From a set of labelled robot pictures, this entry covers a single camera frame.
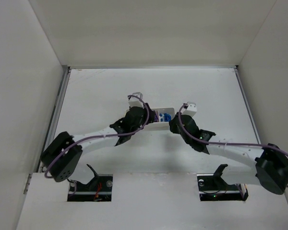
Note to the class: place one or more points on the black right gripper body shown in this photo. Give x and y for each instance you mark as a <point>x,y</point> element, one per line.
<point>175,122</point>

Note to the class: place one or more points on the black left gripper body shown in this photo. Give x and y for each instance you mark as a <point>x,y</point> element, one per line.
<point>148,114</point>

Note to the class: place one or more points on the purple lego brick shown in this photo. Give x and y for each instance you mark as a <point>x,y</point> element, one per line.
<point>156,117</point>

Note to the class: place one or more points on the blue arch lego piece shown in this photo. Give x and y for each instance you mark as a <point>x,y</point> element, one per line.
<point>165,117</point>

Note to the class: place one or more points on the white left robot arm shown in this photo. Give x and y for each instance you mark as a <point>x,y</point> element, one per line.
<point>63,154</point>

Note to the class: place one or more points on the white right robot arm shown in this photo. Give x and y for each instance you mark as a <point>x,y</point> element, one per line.
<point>262,165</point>

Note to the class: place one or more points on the white three-compartment tray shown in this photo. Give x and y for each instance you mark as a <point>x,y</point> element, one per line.
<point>158,125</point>

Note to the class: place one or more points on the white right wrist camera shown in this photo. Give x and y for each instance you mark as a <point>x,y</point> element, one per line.
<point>190,109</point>

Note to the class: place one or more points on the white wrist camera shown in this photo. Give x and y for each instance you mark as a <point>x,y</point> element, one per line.
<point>135,100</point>
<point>190,109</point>

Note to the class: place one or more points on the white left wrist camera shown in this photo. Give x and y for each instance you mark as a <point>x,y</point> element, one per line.
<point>135,100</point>

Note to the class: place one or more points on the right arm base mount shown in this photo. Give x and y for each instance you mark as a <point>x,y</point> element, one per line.
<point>213,188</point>

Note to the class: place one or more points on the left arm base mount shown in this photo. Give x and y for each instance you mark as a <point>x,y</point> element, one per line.
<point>98,189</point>

